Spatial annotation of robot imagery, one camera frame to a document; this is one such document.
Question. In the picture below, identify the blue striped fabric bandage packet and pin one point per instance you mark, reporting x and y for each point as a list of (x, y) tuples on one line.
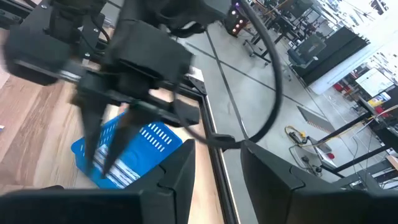
[(124, 174)]

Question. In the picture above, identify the blue plastic basket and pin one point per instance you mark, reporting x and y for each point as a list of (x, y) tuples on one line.
[(155, 149)]

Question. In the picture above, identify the white board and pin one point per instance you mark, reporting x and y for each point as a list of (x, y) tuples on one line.
[(374, 82)]

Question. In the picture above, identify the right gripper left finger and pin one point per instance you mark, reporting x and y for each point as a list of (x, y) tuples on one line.
[(124, 208)]

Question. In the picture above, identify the black desk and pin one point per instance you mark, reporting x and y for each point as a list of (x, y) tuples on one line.
[(335, 53)]

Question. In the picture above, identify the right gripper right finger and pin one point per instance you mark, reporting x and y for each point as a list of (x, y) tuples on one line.
[(295, 202)]

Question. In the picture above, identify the computer tower pink lights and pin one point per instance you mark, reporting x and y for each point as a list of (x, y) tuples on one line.
[(234, 21)]

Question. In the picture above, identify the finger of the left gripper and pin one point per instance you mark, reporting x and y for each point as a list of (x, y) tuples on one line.
[(91, 124), (124, 137)]

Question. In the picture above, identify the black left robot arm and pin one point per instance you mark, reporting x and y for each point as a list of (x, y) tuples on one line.
[(174, 12)]

